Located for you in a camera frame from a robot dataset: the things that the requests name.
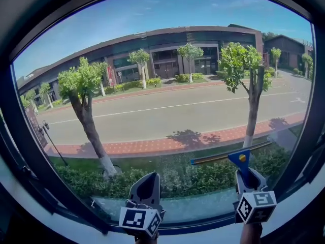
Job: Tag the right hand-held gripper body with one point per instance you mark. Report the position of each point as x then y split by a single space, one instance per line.
259 207

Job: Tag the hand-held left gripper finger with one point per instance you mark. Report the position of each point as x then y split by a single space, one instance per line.
133 192
157 192

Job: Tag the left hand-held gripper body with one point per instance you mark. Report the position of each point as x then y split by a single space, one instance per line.
134 218

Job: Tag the large window glass pane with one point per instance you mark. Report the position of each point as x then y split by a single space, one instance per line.
152 9

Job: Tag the dark brown building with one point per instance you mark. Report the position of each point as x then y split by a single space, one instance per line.
165 42

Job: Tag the small brown building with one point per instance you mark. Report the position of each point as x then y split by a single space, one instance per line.
287 49

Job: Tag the black lamp post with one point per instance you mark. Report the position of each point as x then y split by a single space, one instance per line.
44 128

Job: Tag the window with dark frame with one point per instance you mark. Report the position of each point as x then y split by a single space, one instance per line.
17 136

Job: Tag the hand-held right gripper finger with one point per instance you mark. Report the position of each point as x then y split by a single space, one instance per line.
240 184
257 182

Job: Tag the red vertical banner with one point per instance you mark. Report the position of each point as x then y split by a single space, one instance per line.
110 75

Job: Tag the green hedge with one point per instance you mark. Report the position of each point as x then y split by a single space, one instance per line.
203 177

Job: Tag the person's right forearm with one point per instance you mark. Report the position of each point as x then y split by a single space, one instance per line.
251 234

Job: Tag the white window sill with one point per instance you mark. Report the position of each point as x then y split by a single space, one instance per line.
292 212

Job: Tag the blue squeegee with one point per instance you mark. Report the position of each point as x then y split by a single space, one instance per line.
241 161

